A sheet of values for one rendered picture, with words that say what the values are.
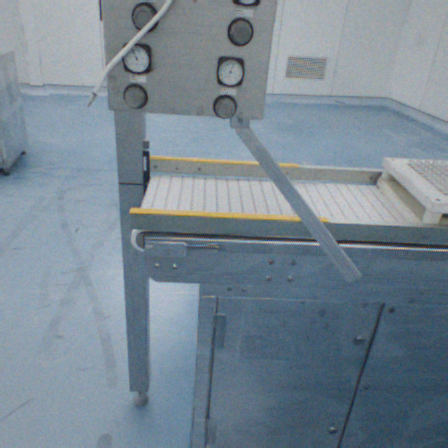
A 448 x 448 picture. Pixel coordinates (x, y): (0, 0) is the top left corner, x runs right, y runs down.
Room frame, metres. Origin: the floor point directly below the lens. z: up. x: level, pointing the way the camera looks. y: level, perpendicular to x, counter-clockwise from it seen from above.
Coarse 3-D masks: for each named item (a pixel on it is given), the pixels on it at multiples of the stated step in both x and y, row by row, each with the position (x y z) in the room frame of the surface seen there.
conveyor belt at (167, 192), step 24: (168, 192) 0.79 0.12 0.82; (192, 192) 0.80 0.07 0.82; (216, 192) 0.81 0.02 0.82; (240, 192) 0.82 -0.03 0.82; (264, 192) 0.83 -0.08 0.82; (312, 192) 0.85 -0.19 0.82; (336, 192) 0.86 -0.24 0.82; (360, 192) 0.87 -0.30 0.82; (336, 216) 0.74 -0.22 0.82; (360, 216) 0.75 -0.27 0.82; (384, 216) 0.76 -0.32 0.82; (360, 240) 0.66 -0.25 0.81; (384, 240) 0.66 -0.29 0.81
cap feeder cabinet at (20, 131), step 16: (0, 48) 3.12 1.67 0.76; (0, 64) 2.81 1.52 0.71; (0, 80) 2.76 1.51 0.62; (16, 80) 3.11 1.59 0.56; (0, 96) 2.70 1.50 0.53; (16, 96) 3.04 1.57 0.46; (0, 112) 2.65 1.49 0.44; (16, 112) 2.98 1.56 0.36; (0, 128) 2.63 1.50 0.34; (16, 128) 2.91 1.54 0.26; (0, 144) 2.63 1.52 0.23; (16, 144) 2.85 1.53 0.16; (0, 160) 2.62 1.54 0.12
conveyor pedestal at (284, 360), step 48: (288, 288) 0.68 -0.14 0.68; (240, 336) 0.68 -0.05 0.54; (288, 336) 0.69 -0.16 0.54; (336, 336) 0.70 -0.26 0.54; (384, 336) 0.70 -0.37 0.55; (432, 336) 0.71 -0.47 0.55; (240, 384) 0.68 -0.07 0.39; (288, 384) 0.69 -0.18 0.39; (336, 384) 0.70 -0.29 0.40; (384, 384) 0.71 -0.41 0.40; (432, 384) 0.72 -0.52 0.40; (192, 432) 0.67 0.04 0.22; (240, 432) 0.68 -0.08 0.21; (288, 432) 0.70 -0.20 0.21; (336, 432) 0.70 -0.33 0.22; (384, 432) 0.71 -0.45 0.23; (432, 432) 0.72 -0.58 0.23
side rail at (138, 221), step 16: (144, 224) 0.62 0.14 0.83; (160, 224) 0.62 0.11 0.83; (176, 224) 0.62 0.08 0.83; (192, 224) 0.62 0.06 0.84; (208, 224) 0.62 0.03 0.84; (224, 224) 0.63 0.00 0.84; (240, 224) 0.63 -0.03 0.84; (256, 224) 0.63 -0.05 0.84; (272, 224) 0.63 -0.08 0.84; (288, 224) 0.63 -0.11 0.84; (336, 224) 0.64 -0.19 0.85; (352, 224) 0.64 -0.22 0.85; (368, 224) 0.64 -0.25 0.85; (384, 224) 0.65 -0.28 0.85; (400, 224) 0.65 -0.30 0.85; (416, 224) 0.66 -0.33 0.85; (432, 224) 0.66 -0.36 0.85; (400, 240) 0.65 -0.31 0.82; (416, 240) 0.65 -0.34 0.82; (432, 240) 0.65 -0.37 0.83
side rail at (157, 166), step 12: (156, 168) 0.88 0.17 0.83; (168, 168) 0.89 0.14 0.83; (180, 168) 0.89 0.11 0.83; (192, 168) 0.89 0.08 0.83; (204, 168) 0.89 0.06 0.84; (216, 168) 0.89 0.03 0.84; (228, 168) 0.90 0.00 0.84; (240, 168) 0.90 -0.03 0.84; (252, 168) 0.90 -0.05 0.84; (288, 168) 0.91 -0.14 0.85; (300, 168) 0.91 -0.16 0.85; (312, 168) 0.91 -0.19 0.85; (324, 168) 0.91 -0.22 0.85; (336, 168) 0.92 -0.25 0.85; (348, 168) 0.92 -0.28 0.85; (324, 180) 0.91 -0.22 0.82; (336, 180) 0.91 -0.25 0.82; (348, 180) 0.92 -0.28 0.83; (360, 180) 0.92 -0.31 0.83; (372, 180) 0.92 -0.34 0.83
